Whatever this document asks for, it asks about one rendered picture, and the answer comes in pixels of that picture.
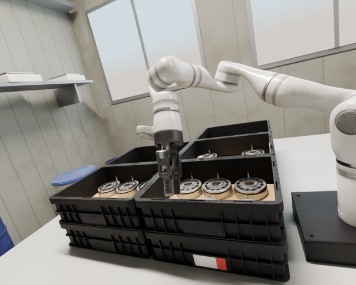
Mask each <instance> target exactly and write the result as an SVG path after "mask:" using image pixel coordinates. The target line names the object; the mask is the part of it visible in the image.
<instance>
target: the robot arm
mask: <svg viewBox="0 0 356 285"><path fill-rule="evenodd" d="M241 76H243V77H244V78H245V79H246V80H247V81H248V82H249V83H250V85H251V86H252V88H253V89H254V91H255V93H256V94H257V96H258V97H259V98H260V99H261V100H262V101H264V102H266V103H270V104H272V105H275V106H278V107H282V108H285V109H296V110H312V111H318V112H321V113H325V114H328V115H330V119H329V129H330V135H331V145H332V150H333V152H334V154H335V156H336V175H337V201H338V216H339V217H340V218H341V219H342V220H343V221H344V222H345V223H347V224H349V225H351V226H354V227H356V90H350V89H342V88H335V87H329V86H326V85H322V84H319V83H315V82H312V81H308V80H304V79H299V78H296V77H292V76H288V75H284V74H278V73H275V72H269V71H264V70H259V69H256V68H252V67H249V66H246V65H243V64H239V63H236V62H232V61H221V62H220V63H219V65H218V69H217V72H216V75H215V80H213V79H212V77H211V76H210V74H209V73H208V72H207V70H206V69H205V68H203V67H202V66H199V65H195V64H186V63H184V62H183V61H181V60H179V59H177V58H175V57H172V56H167V57H163V58H161V59H160V60H159V61H157V63H156V64H155V65H153V66H152V67H151V68H150V69H149V70H148V72H147V75H146V83H147V87H148V90H149V93H150V96H151V99H152V101H153V114H154V120H153V126H152V127H148V126H137V127H136V134H137V135H139V136H141V137H143V138H145V139H148V140H154V145H155V147H156V148H160V149H161V150H158V151H156V155H157V164H158V171H159V177H162V179H163V180H164V181H163V182H164V195H165V196H166V197H168V196H174V195H178V194H180V193H181V188H180V178H181V176H182V169H181V156H180V155H179V153H177V147H178V146H182V145H183V143H184V140H183V129H182V123H181V118H180V110H179V100H178V97H177V95H176V93H174V92H172V91H168V87H169V86H170V85H172V84H173V83H176V85H178V86H179V87H183V88H203V89H208V90H214V91H218V92H225V93H232V92H234V91H236V89H237V87H238V84H239V81H240V77H241ZM175 171H176V172H175Z"/></svg>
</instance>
